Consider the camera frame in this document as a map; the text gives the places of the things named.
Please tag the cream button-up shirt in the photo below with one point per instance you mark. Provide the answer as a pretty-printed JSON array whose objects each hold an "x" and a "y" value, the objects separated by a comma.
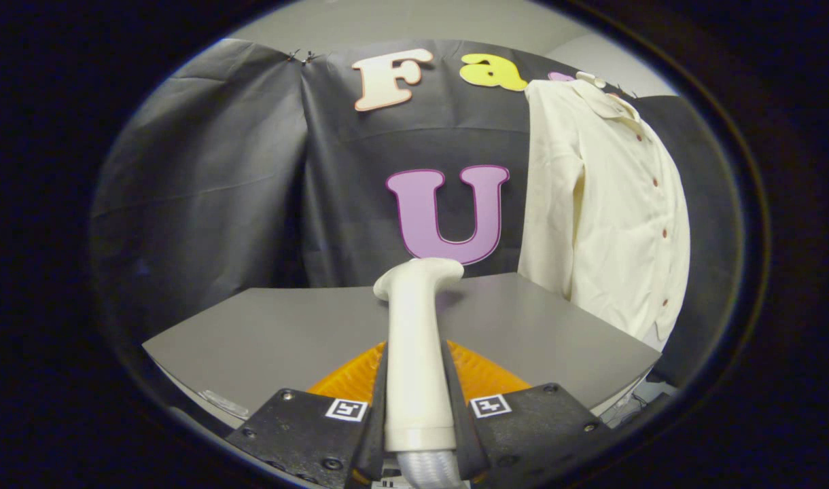
[{"x": 605, "y": 204}]

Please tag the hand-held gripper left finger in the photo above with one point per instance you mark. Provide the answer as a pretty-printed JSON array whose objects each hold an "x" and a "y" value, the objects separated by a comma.
[{"x": 306, "y": 435}]

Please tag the black backdrop cloth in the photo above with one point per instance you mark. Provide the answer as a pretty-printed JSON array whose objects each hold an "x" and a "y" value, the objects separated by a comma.
[{"x": 217, "y": 170}]

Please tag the cream garment steamer head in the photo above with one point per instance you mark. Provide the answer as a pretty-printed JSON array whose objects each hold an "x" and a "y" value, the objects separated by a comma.
[{"x": 418, "y": 353}]

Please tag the grey cabinet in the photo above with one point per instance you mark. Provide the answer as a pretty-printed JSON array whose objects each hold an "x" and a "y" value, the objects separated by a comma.
[{"x": 285, "y": 333}]

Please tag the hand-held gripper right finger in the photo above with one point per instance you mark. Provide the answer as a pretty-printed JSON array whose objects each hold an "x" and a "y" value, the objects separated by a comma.
[{"x": 530, "y": 428}]

